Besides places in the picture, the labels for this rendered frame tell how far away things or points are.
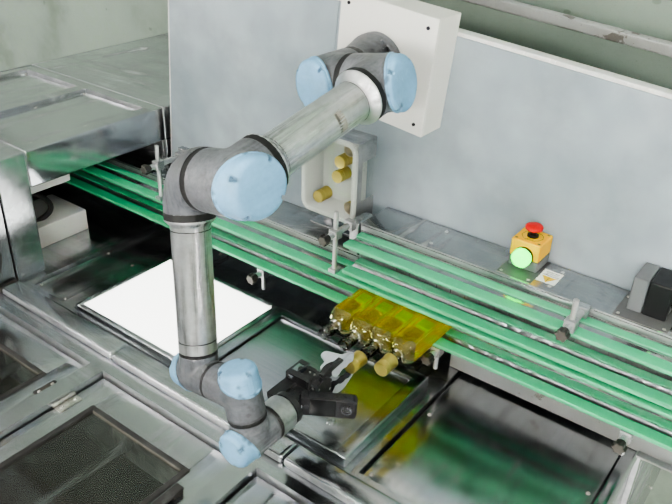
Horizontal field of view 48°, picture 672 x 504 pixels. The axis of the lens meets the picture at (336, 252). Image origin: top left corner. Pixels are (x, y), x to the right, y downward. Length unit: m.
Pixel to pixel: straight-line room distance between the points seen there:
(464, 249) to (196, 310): 0.69
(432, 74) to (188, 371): 0.81
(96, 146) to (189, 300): 1.01
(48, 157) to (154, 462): 0.96
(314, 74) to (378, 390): 0.73
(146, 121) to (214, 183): 1.21
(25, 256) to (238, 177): 1.18
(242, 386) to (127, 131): 1.21
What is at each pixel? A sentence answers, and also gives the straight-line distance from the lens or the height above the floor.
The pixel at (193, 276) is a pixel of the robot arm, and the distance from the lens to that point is 1.40.
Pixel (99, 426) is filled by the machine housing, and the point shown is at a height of 1.54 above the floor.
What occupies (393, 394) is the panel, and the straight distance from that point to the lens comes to 1.77.
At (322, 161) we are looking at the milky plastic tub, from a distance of 2.02.
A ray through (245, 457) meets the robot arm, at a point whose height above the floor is 1.54.
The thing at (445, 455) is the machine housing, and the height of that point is 1.14.
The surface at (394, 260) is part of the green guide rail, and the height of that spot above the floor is 0.95.
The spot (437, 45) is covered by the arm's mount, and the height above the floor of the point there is 0.83.
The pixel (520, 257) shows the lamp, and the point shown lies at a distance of 1.70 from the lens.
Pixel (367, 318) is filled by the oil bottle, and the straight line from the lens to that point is 1.74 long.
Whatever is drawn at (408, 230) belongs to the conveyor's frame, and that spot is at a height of 0.83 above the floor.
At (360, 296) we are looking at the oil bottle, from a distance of 1.81.
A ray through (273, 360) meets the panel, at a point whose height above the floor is 1.16.
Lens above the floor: 2.26
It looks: 45 degrees down
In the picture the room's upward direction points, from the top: 122 degrees counter-clockwise
